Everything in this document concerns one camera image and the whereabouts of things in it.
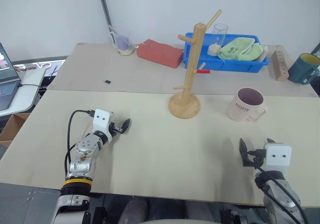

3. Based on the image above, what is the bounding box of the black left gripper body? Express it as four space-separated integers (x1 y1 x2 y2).
108 121 126 138

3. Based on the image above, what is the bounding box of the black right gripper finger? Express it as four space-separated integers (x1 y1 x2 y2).
264 137 277 150
239 137 254 168

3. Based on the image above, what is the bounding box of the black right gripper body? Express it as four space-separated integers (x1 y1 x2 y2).
246 147 267 170

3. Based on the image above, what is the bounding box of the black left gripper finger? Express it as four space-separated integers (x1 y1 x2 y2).
121 118 132 135

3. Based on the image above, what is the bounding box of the glass cup with purple insert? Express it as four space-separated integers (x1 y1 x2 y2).
108 30 135 57

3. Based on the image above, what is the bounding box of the wooden mug tree stand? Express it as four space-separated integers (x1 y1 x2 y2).
168 8 223 120

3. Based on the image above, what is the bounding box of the pink HOME mug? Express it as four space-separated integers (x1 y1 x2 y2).
226 87 269 123

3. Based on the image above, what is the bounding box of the wooden block with holes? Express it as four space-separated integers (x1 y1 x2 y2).
270 49 291 83

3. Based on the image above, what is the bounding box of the dark green mug yellow inside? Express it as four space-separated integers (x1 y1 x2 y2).
287 53 320 86

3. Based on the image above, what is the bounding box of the red brick-shaped sponge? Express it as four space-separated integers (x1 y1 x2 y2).
136 38 185 69

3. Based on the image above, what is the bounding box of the black pen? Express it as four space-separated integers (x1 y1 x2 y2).
48 64 60 80

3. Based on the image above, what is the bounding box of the white cloth in tray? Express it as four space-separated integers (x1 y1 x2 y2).
256 44 269 63

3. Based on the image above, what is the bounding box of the blue plastic tray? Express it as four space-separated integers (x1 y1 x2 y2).
183 31 270 73

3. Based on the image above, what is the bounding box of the green cloth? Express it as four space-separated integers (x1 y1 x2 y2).
216 37 265 62

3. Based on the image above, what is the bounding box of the white side table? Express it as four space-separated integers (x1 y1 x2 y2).
0 67 47 118

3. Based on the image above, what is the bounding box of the brown cardboard box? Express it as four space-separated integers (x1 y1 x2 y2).
0 112 32 148

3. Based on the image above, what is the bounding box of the beige scrubber ball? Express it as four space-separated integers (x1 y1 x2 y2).
207 43 222 58

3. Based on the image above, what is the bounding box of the clear drinking glass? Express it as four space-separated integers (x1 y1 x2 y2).
211 23 229 48

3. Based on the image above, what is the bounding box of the grey laptop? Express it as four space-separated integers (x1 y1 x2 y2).
0 42 22 111

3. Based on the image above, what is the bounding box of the grey metal pole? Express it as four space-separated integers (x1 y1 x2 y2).
95 0 119 45

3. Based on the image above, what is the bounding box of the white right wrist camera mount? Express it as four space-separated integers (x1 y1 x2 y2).
263 142 293 173

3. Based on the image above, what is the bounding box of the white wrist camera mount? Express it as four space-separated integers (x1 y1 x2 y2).
263 142 293 173
92 108 115 144

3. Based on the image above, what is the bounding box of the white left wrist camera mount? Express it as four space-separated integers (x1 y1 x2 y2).
92 108 115 144

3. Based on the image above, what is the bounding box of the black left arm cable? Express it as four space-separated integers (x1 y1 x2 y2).
64 109 96 177

